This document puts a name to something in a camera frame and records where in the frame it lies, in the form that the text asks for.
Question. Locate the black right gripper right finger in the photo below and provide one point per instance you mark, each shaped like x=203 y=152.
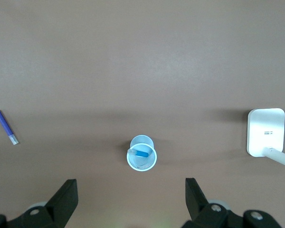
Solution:
x=204 y=209

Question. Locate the purple marker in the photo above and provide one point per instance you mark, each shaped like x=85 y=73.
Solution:
x=5 y=126

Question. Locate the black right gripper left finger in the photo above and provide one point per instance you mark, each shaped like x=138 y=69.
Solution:
x=57 y=204

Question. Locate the blue marker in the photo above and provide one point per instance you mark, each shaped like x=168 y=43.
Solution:
x=139 y=153

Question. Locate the light blue mesh cup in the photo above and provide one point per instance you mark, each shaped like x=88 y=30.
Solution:
x=141 y=164

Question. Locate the brown table cover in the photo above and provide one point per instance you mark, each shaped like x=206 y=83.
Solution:
x=142 y=71

